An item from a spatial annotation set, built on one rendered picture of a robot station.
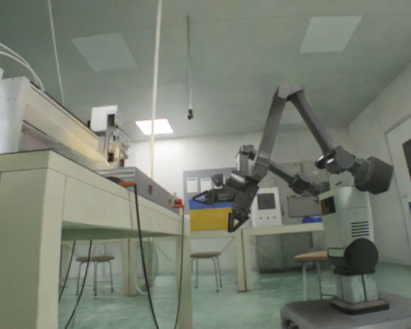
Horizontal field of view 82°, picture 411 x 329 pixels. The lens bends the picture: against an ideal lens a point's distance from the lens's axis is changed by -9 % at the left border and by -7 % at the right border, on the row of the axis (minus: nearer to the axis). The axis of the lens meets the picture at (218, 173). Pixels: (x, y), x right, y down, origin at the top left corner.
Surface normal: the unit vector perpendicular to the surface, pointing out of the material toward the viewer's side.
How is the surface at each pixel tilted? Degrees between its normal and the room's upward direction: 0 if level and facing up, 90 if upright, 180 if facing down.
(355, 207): 90
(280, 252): 90
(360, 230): 100
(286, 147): 90
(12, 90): 90
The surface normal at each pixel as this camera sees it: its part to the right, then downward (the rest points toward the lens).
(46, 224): 1.00, -0.07
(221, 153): -0.05, -0.25
